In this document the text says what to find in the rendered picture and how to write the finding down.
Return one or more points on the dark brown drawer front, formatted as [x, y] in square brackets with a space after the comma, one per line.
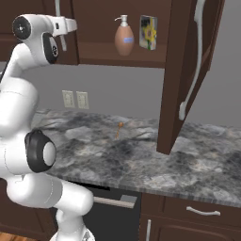
[226, 205]

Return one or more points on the dark brown closed wall cabinet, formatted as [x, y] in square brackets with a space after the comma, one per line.
[28, 6]

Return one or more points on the beige wall outlet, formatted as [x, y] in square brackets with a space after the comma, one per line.
[68, 99]
[82, 100]

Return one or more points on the brown soap dispenser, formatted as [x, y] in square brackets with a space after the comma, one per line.
[124, 39]

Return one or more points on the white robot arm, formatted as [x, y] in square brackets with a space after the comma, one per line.
[19, 103]

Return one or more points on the bar soap box yellow flower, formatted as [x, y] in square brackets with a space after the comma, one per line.
[148, 33]

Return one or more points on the dark brown base cabinet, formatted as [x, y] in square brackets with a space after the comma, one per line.
[19, 219]

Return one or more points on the small brown wooden spoon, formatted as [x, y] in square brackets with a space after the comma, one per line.
[119, 127]

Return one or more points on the black dishwasher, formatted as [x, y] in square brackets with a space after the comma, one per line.
[116, 224]

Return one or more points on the dark brown base cupboard door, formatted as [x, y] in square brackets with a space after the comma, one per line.
[188, 234]

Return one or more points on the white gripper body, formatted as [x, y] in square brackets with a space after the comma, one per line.
[71, 25]

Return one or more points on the dark brown cabinet door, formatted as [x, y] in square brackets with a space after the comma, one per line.
[71, 50]
[171, 94]

